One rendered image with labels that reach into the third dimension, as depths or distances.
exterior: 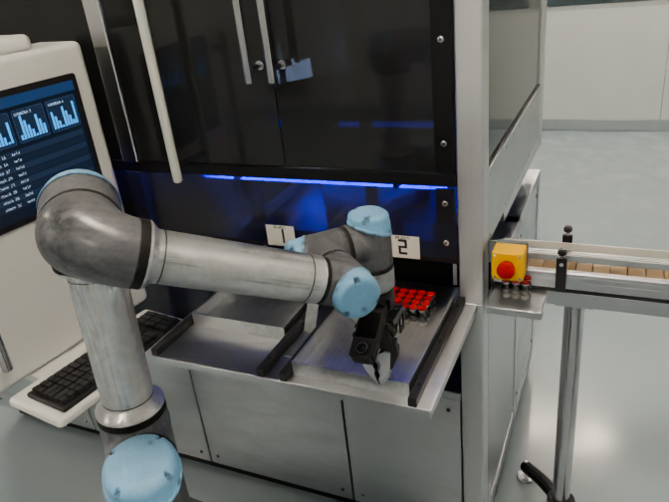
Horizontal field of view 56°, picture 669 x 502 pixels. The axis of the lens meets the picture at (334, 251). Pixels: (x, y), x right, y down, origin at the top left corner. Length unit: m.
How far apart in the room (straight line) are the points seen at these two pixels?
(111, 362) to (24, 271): 0.69
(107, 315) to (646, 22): 5.38
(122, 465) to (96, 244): 0.38
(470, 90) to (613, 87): 4.71
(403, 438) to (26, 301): 1.08
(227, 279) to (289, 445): 1.31
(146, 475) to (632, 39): 5.45
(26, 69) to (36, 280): 0.51
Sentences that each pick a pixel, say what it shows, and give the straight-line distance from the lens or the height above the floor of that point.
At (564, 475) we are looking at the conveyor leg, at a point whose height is 0.25.
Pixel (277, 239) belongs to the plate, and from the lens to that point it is 1.69.
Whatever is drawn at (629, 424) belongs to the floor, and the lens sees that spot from 2.64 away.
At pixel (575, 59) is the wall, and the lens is 6.02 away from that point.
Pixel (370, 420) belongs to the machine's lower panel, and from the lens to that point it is 1.91.
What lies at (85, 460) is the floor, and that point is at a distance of 2.76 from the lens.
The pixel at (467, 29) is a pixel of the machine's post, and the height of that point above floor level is 1.52.
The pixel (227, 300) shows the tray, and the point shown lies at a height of 0.88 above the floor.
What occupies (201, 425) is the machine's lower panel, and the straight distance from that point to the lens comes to 2.31.
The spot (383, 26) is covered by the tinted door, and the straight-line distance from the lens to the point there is 1.41.
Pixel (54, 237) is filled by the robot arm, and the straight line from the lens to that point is 0.87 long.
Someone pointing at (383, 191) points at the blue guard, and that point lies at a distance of 1.50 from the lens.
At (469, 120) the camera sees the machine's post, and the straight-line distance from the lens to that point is 1.39.
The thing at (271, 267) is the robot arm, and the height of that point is 1.29.
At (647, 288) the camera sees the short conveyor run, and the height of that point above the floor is 0.92.
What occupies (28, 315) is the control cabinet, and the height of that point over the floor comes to 0.95.
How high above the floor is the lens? 1.69
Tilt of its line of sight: 26 degrees down
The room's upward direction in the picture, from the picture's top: 7 degrees counter-clockwise
